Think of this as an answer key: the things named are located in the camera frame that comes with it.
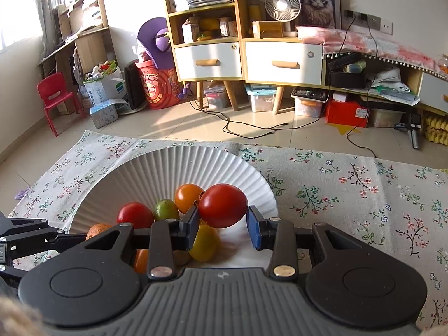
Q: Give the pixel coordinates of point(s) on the white carton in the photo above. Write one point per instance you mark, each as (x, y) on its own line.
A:
(190, 31)

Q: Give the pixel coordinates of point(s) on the red plastic chair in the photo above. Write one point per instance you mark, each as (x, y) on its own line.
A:
(56, 92)

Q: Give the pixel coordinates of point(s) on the wooden box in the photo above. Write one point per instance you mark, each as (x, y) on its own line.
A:
(267, 29)

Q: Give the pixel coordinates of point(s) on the wooden cabinet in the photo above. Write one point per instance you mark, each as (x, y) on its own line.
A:
(241, 17)

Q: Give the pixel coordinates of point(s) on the white cardboard box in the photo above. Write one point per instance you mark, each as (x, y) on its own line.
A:
(105, 89)

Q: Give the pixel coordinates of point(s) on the yellow egg tray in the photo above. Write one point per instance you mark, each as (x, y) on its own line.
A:
(437, 127)

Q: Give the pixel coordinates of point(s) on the framed cat picture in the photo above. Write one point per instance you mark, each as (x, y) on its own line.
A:
(316, 3)

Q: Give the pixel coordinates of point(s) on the small white desk fan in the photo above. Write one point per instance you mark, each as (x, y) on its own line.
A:
(281, 5)

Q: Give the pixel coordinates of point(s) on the purple plush toy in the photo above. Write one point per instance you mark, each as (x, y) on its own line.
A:
(154, 40)

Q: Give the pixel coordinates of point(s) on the clear storage bin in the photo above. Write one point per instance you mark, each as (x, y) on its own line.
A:
(260, 99)
(217, 98)
(309, 103)

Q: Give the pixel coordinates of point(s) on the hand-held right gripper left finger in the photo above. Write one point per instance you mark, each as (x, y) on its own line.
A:
(190, 229)

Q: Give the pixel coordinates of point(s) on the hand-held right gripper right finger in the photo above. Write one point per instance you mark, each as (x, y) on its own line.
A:
(254, 229)

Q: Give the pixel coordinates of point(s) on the white cabinet drawer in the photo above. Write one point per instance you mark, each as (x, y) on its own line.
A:
(208, 61)
(283, 63)

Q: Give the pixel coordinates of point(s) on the floral tablecloth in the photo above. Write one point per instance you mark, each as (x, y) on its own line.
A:
(350, 199)

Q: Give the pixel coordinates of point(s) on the red printed bucket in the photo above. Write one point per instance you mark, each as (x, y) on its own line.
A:
(157, 87)

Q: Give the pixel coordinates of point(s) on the white ribbed plate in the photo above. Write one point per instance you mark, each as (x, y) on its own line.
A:
(140, 175)

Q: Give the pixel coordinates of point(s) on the black appliance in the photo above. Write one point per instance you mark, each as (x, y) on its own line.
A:
(133, 84)

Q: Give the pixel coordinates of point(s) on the large mandarin orange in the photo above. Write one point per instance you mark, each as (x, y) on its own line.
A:
(96, 231)

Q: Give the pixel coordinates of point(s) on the black tool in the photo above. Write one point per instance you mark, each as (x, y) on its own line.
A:
(413, 129)

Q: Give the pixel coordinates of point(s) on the pile of papers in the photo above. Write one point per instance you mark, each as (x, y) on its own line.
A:
(392, 85)

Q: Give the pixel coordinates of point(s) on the wall power sockets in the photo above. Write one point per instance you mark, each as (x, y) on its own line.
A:
(371, 21)

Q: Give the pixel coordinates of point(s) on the wooden desk shelf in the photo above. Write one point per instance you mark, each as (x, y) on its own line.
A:
(87, 42)

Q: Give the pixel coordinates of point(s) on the black box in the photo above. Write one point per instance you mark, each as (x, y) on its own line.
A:
(346, 75)

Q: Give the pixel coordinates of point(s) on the pink printed cloth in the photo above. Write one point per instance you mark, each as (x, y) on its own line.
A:
(385, 49)

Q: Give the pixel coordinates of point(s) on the red box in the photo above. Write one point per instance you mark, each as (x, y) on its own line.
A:
(346, 113)

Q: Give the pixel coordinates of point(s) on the blue tissue box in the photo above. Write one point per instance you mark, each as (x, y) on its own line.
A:
(104, 113)

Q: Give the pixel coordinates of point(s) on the red tomato with stem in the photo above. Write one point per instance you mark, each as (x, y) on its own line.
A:
(224, 204)

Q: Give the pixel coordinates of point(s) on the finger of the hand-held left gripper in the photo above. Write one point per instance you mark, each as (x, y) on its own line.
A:
(42, 232)
(10, 276)

